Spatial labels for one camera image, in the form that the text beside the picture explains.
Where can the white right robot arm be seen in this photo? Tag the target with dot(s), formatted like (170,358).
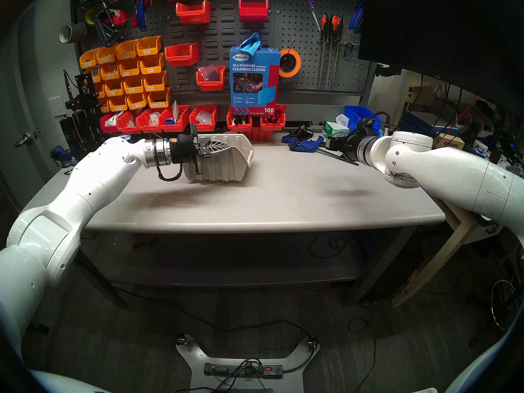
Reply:
(450,175)

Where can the beige plastic storage bin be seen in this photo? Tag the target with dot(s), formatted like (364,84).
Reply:
(221,167)

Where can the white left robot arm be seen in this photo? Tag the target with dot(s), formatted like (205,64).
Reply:
(82,183)

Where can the yellow tape roll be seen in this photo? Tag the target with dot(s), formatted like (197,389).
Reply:
(89,16)

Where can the red tape roll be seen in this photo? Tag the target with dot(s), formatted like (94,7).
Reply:
(122,17)

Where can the yellow bin labelled M3-8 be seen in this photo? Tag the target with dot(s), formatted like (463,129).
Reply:
(133,88)

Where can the white paper packet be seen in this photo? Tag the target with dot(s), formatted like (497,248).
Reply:
(175,109)

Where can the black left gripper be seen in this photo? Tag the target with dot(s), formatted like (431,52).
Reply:
(184,150)

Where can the yellow bin labelled M3-12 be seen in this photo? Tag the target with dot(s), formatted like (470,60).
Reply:
(114,91)

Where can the yellow bin labelled M2.5-6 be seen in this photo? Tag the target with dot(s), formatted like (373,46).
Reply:
(118,106)

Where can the yellow bin labelled M3X6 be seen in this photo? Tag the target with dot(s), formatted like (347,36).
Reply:
(148,49)

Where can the dark louvered bin panel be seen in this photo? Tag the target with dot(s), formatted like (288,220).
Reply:
(223,40)

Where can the yellow plastic parts bin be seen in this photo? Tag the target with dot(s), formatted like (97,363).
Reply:
(105,106)
(102,91)
(95,77)

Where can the blue cleaning cloths box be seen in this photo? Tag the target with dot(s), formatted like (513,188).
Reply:
(254,93)

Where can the black soldering iron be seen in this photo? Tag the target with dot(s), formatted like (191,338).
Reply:
(68,87)

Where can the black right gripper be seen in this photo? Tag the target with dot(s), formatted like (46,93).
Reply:
(348,148)

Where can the black power strip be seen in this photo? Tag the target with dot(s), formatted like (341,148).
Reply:
(233,371)

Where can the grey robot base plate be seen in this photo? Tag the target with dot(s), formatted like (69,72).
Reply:
(192,361)

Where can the dark blue equipment case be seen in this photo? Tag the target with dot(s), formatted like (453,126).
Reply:
(417,124)

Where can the white light switch plate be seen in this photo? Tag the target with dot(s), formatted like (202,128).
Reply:
(55,106)

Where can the grey C-clamp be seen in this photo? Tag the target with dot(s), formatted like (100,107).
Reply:
(107,36)

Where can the yellow bin labelled M4X4X6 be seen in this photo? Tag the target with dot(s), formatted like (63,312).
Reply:
(110,75)

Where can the clear plastic parts bag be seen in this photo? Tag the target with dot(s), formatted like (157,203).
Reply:
(209,73)
(203,116)
(153,118)

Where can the brown cardboard box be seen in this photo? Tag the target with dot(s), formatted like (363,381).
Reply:
(450,141)

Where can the blue spring clamps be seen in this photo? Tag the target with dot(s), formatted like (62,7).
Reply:
(357,15)

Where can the yellow bin labelled M3X5 BAG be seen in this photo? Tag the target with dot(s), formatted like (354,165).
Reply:
(106,59)

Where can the yellow bin labelled M4-6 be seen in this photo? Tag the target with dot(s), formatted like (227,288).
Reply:
(129,70)

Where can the black monitor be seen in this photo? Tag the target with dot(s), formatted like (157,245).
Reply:
(442,36)

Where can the orange black screwdriver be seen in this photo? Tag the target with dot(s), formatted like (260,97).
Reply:
(333,28)
(339,30)

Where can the silver duct tape roll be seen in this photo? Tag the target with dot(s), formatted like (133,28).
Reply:
(75,32)

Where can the black circuit board device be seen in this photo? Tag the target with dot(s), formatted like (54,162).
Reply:
(302,132)

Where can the yellow bin labelled M3-4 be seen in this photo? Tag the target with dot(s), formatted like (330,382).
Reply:
(151,67)

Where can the grey perforated pegboard panel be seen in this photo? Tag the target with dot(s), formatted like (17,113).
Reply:
(157,23)
(294,23)

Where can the blue plastic bin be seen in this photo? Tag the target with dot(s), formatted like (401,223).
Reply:
(354,116)

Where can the black metal stand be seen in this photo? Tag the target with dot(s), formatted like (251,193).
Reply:
(84,101)

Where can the yellow bin labelled M4 HEX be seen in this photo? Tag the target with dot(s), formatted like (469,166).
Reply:
(159,102)

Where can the orange tape roll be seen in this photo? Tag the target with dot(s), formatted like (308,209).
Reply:
(297,64)

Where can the blue microfiber cloth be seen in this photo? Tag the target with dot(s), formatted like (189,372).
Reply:
(250,44)

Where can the yellow bin labelled M3X5X4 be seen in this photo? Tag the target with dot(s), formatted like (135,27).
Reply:
(89,62)

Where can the white plastic parts bags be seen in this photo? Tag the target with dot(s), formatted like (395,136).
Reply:
(112,120)

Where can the grey workbench frame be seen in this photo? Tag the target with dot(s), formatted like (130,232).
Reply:
(229,275)

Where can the plain blue bar clamp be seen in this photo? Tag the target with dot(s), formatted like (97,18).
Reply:
(307,144)

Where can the yellow bin labelled M2.5-5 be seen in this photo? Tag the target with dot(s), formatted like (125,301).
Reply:
(137,104)

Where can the yellow bin labelled M3-6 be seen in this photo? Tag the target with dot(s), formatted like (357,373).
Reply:
(154,85)

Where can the green white Kimtech wipes box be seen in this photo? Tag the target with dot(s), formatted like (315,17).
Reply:
(331,130)

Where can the beige wooden side table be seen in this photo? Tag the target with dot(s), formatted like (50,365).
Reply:
(430,265)

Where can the blue bench vise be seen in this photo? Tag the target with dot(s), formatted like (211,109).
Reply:
(63,154)

